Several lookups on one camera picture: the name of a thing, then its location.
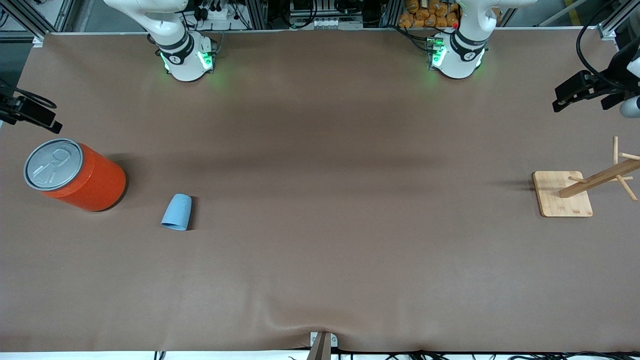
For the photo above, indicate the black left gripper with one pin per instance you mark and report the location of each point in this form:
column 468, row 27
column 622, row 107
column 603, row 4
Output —
column 601, row 83

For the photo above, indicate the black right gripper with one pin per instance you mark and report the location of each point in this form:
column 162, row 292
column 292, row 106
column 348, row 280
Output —
column 14, row 109

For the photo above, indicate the light blue plastic cup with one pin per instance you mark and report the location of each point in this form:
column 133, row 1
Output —
column 176, row 212

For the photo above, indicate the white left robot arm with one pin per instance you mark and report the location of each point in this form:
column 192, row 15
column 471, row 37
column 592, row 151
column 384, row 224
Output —
column 460, row 62

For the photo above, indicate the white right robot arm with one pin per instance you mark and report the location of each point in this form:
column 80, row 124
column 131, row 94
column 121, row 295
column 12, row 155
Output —
column 185, row 65

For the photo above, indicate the large orange can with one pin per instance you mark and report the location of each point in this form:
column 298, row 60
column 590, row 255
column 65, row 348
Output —
column 95, row 182

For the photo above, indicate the wooden mug tree stand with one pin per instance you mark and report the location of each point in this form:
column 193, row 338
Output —
column 562, row 200

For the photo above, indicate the bag of orange snacks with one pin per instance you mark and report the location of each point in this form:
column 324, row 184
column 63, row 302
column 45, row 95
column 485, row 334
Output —
column 425, row 15

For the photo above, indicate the white power strip with plugs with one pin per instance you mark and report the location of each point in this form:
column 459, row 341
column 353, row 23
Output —
column 216, row 12

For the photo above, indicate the small white socket strip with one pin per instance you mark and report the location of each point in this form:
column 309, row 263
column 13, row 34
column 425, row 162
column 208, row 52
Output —
column 328, row 23

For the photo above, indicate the brown table cover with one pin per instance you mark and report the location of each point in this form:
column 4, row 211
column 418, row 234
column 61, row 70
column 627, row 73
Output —
column 320, row 250

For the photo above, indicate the aluminium frame profile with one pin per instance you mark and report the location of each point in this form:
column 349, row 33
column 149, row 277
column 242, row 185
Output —
column 30, row 20
column 615, row 22

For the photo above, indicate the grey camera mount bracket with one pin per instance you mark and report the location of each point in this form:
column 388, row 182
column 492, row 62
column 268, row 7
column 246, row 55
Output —
column 322, row 345

